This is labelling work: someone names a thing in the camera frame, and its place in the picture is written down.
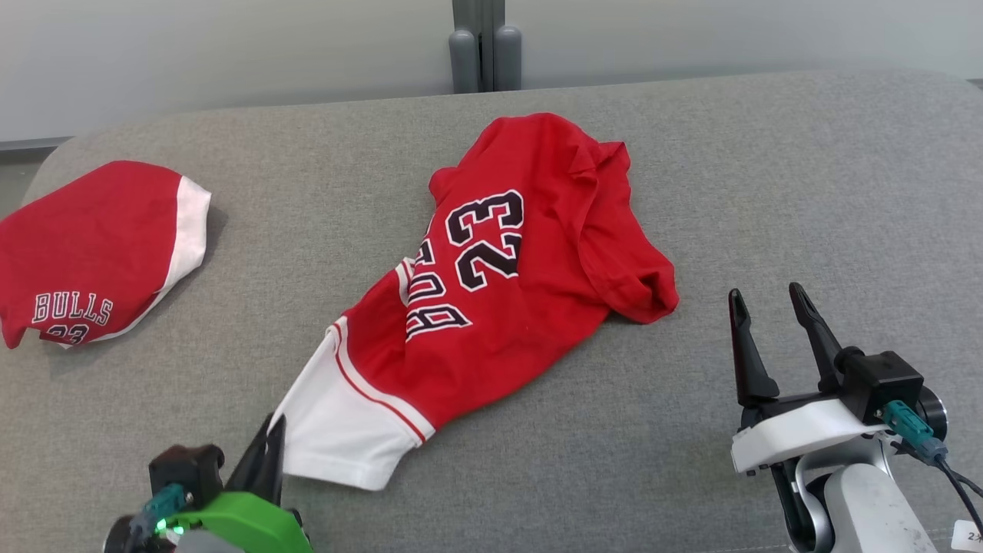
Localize left black cable teal connector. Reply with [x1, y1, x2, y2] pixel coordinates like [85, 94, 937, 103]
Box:
[131, 484, 189, 542]

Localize red white Bulls shorts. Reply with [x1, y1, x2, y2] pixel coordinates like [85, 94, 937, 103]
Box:
[0, 160, 212, 350]

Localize grey metal partition post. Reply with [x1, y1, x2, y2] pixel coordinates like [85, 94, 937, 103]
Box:
[449, 0, 523, 94]

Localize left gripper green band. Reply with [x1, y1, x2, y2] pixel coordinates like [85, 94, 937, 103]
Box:
[165, 413, 313, 553]

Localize red jersey number 23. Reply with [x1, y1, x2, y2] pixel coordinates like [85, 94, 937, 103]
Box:
[273, 113, 680, 491]

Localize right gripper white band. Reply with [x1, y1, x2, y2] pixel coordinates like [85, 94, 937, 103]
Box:
[728, 283, 892, 473]

